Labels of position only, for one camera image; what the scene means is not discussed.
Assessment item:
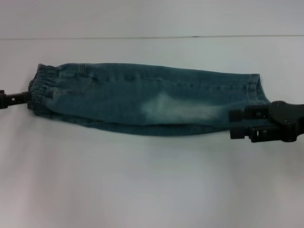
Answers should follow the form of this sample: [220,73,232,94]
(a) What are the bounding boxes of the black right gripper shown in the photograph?
[228,100,304,143]

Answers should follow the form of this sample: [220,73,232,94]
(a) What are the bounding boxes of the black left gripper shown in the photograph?
[0,89,33,110]

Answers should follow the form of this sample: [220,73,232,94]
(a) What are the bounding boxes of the blue denim shorts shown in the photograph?
[27,62,274,137]

